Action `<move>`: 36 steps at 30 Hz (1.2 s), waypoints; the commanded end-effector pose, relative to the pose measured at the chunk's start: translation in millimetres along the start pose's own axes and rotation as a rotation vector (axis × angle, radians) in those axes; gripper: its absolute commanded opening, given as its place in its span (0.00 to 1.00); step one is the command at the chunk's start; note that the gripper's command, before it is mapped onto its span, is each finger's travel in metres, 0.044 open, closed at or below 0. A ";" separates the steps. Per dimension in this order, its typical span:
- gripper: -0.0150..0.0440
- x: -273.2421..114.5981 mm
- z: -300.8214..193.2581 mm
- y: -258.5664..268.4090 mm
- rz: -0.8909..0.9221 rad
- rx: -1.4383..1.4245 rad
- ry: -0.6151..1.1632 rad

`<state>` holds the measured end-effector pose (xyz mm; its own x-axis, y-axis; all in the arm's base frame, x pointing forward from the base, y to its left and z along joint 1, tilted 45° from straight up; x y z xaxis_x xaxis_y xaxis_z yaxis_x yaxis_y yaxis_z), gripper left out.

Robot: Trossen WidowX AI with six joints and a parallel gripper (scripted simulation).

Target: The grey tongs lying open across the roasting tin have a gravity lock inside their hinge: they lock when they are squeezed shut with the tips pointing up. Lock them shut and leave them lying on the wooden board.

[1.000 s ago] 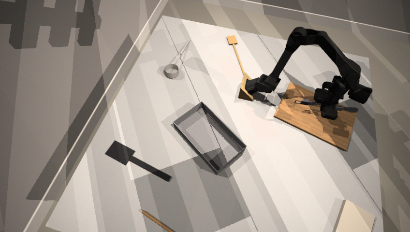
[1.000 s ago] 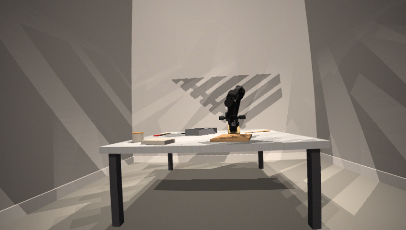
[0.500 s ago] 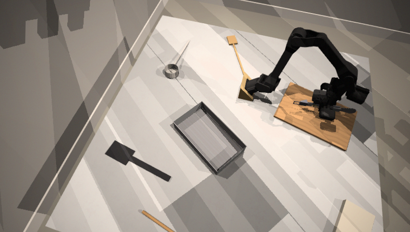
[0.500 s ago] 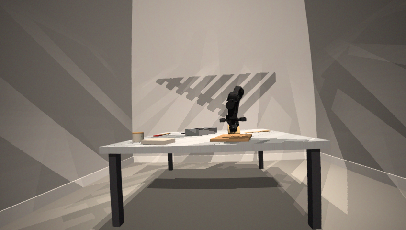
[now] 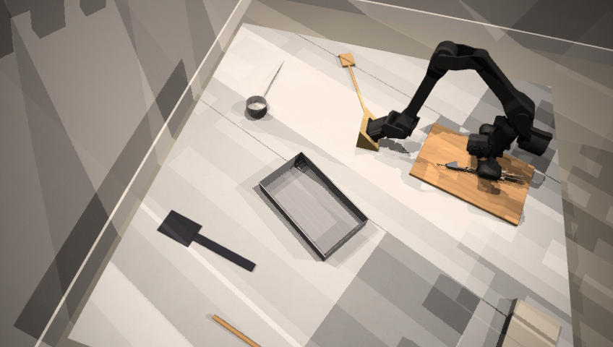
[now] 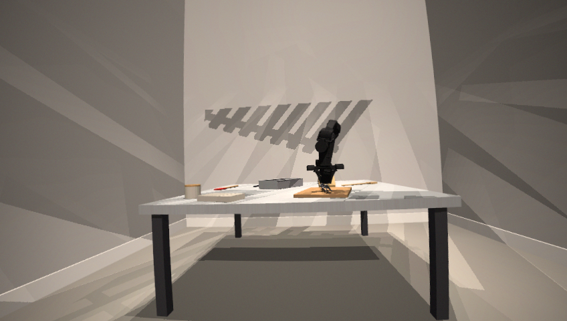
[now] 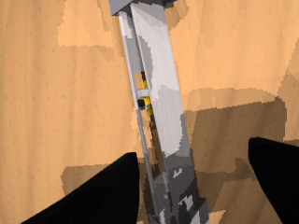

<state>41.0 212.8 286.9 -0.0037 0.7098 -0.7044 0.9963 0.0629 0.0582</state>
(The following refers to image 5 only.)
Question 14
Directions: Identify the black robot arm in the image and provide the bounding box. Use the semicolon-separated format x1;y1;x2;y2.
366;40;553;157

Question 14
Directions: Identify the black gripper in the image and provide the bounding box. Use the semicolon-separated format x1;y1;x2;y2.
476;124;510;181

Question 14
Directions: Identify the grey rectangular roasting tin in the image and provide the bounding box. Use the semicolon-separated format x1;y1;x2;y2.
258;151;369;262

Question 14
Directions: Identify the grey saucepan with long thin handle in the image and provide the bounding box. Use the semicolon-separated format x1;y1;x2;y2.
246;60;284;117

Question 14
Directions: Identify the black spatula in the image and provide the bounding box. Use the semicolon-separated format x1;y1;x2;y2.
157;210;256;271

